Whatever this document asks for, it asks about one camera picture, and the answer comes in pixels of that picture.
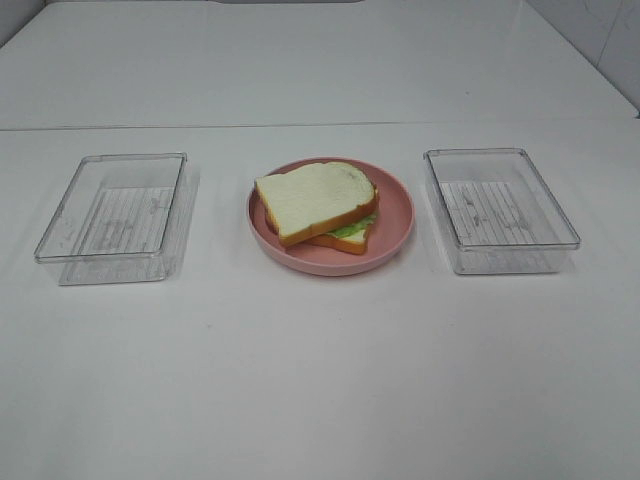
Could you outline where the clear left plastic container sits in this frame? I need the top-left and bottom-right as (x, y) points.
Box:
(34, 153), (197, 286)

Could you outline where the white bread slice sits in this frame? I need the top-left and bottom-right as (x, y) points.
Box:
(263, 214), (380, 256)
(255, 161), (378, 247)

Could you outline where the clear right plastic container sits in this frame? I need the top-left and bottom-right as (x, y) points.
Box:
(424, 148), (581, 275)

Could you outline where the green lettuce leaf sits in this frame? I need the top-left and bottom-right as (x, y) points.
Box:
(327, 213), (377, 242)

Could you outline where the clear plastic container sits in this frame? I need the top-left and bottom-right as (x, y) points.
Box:
(424, 148), (581, 275)
(34, 153), (197, 286)

